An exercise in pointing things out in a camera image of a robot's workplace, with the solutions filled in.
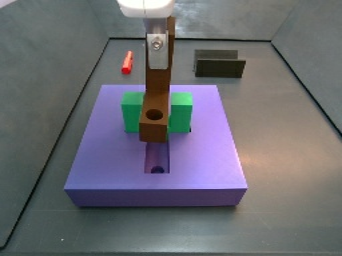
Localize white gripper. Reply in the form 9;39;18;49
116;0;175;70

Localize brown block with holes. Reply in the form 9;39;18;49
139;16;175;143

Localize purple base board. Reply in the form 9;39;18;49
64;85;247;207

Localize red hexagonal peg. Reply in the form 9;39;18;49
121;51;133;75

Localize green block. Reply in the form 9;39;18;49
120;92;192;133

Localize black angled bracket holder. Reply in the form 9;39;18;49
193;49;245;78

